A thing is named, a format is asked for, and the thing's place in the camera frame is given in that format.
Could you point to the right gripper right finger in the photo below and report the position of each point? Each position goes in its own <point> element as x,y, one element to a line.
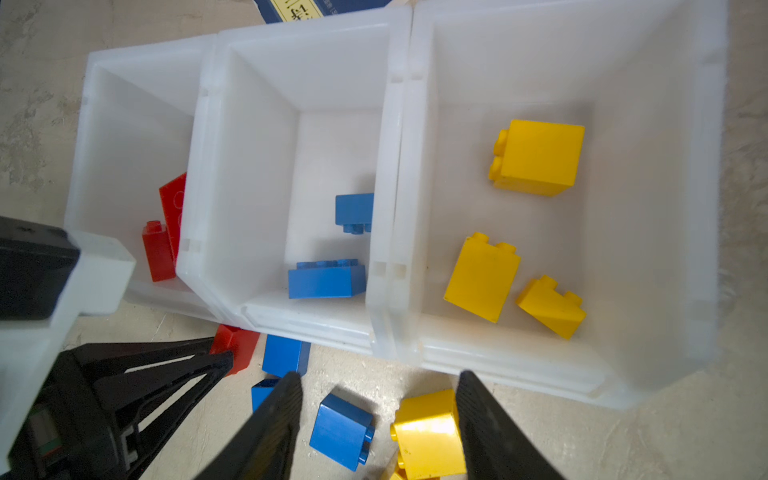
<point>494,446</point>

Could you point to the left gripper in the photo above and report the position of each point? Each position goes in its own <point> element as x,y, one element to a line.
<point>50,277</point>

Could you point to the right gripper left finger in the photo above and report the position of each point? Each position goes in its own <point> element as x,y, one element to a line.
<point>264,447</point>

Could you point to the small red lego beside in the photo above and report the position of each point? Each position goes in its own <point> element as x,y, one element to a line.
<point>240,342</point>

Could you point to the yellow lego brick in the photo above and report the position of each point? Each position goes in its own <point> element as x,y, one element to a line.
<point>538,158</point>
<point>561,313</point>
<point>483,277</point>

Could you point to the small red lego brick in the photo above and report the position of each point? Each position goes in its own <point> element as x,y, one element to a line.
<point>158,251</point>

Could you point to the blue lego studded brick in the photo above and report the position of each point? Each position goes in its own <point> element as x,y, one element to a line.
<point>328,279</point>

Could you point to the long red lego brick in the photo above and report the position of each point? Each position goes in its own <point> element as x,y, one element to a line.
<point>172,198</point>

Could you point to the small blue lego brick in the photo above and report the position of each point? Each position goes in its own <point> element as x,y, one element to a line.
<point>354,213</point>

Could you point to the blue lego brick left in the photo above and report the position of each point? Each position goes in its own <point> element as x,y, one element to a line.
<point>262,390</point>

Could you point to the yellow lego brick slanted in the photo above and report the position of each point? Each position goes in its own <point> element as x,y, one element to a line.
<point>426,430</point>

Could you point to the blue lego brick centre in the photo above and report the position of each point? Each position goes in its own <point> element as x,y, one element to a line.
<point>343,432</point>

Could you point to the white three-compartment bin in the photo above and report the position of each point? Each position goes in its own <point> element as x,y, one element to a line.
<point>272,122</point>

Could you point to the blue notebook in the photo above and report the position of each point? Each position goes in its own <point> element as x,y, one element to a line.
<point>275,11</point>

